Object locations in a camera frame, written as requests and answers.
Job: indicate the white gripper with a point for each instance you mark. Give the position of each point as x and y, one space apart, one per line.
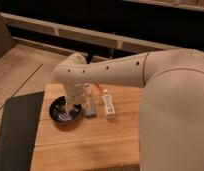
76 94

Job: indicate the black ceramic bowl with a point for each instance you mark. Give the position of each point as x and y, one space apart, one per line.
60 113

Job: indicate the dark grey mat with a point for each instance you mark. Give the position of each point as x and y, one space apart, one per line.
18 131

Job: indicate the white tube with red cap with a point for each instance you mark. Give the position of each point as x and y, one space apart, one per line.
108 104

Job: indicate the wooden board table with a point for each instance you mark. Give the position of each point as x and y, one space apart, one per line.
89 144

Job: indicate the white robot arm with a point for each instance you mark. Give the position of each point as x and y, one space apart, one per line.
171 111

